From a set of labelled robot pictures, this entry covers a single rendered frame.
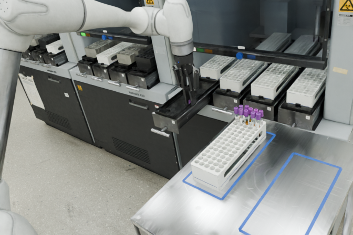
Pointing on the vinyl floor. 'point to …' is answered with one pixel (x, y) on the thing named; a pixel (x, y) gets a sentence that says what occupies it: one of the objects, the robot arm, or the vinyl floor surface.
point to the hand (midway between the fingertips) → (189, 96)
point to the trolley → (261, 191)
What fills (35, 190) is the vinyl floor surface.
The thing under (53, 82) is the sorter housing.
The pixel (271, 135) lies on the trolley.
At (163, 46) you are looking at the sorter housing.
